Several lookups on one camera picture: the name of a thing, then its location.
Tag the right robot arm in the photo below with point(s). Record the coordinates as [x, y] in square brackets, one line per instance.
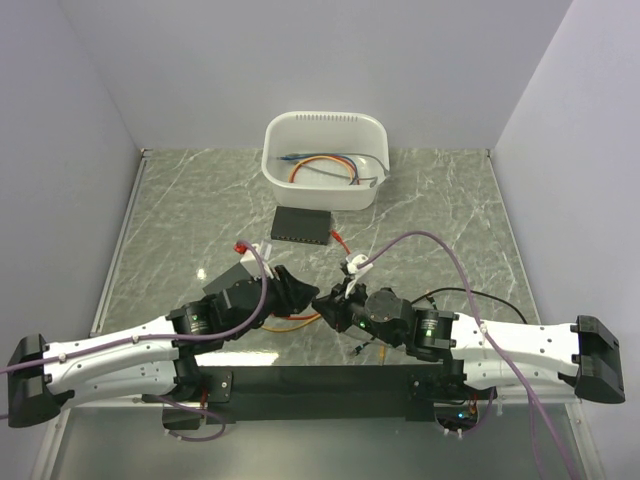
[581, 357]

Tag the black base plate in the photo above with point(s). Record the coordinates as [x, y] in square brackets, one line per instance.
[256, 393]

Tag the aluminium rail frame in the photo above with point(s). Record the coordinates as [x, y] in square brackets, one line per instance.
[438, 209]

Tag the white plastic bin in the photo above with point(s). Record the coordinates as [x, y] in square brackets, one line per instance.
[332, 161]

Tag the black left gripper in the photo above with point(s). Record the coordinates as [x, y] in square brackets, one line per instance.
[294, 295]

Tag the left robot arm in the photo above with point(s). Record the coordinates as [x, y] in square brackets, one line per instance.
[155, 358]

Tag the black network switch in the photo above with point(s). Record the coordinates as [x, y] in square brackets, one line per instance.
[225, 281]
[301, 225]

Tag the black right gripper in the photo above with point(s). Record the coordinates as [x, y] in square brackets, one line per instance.
[335, 307]

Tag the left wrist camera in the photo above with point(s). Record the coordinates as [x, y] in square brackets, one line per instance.
[255, 260]

